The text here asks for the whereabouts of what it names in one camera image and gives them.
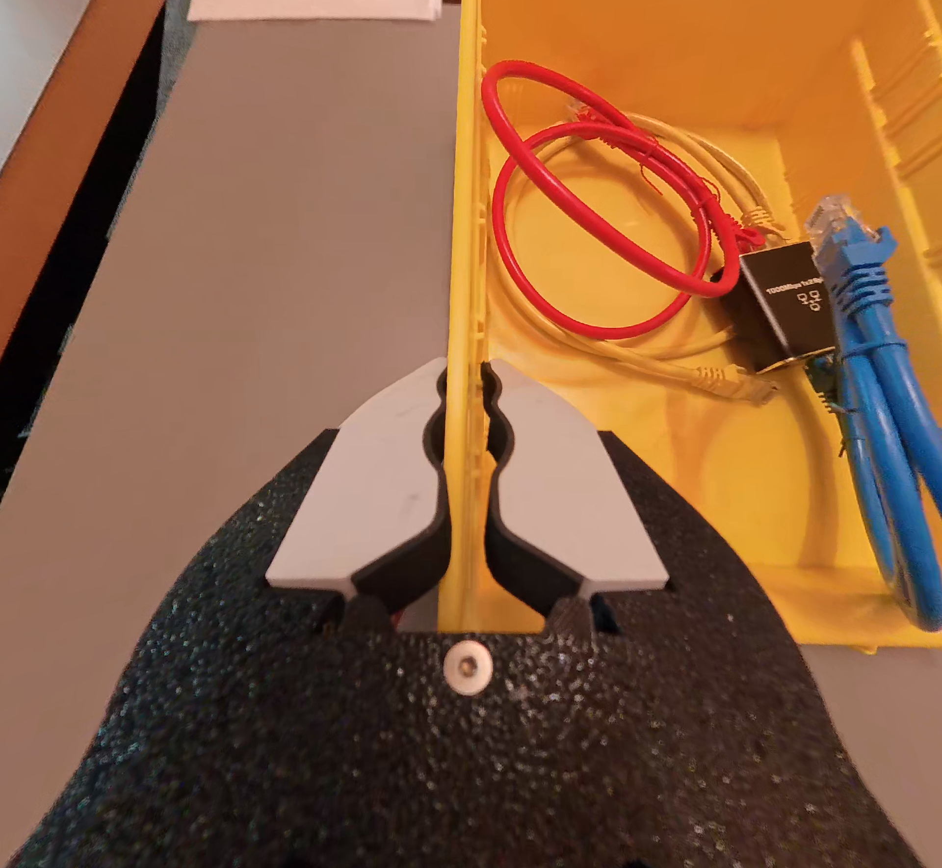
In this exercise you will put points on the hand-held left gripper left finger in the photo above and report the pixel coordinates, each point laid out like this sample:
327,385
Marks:
368,500

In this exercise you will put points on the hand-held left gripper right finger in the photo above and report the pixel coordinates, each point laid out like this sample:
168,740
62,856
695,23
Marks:
574,507

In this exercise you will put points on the black ethernet splitter box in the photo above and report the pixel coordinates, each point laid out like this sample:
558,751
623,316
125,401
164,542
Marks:
780,308

